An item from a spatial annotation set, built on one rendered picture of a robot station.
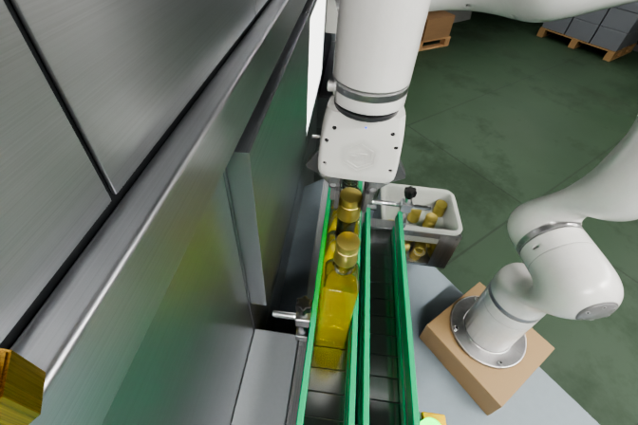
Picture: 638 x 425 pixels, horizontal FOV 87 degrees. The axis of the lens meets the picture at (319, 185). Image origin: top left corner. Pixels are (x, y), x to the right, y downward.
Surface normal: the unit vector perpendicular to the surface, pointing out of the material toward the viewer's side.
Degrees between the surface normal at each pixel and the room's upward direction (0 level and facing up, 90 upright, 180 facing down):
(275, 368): 0
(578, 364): 0
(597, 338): 0
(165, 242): 90
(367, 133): 87
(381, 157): 90
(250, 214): 90
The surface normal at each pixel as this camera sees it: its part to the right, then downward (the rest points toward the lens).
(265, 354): 0.05, -0.72
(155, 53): 0.99, 0.11
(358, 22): -0.60, 0.54
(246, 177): -0.11, 0.69
